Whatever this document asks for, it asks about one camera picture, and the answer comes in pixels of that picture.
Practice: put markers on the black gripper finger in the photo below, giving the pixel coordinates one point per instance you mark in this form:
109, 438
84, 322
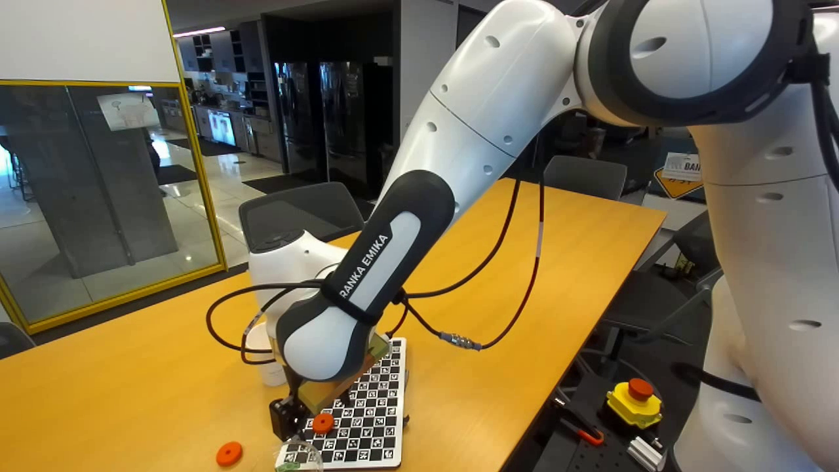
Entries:
287, 417

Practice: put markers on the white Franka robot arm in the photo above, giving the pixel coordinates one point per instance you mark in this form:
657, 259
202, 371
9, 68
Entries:
488, 96

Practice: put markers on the checkered calibration board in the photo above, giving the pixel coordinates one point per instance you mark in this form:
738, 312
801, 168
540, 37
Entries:
369, 427

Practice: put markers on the gray office chair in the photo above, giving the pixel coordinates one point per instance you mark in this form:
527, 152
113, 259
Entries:
298, 212
585, 177

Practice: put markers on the yellow emergency stop button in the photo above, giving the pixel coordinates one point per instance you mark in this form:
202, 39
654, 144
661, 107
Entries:
632, 408

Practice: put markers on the dark office chair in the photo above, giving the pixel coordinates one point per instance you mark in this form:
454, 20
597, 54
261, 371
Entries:
650, 303

